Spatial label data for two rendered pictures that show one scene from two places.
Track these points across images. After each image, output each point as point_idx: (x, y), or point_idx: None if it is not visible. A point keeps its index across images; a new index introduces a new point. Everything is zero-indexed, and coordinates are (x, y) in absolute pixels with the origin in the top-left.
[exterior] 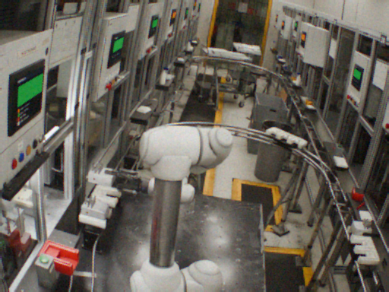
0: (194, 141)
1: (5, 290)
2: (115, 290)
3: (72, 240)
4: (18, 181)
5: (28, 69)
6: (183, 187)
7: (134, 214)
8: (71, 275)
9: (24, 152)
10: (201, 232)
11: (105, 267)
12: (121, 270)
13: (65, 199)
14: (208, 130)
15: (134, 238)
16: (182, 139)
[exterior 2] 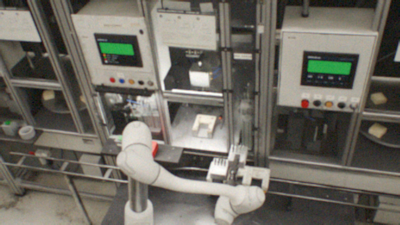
0: (124, 145)
1: (103, 130)
2: (162, 208)
3: (171, 159)
4: (111, 89)
5: (112, 36)
6: (219, 208)
7: (280, 221)
8: None
9: (127, 81)
10: None
11: (190, 200)
12: (188, 211)
13: (225, 148)
14: (131, 149)
15: (238, 220)
16: (124, 138)
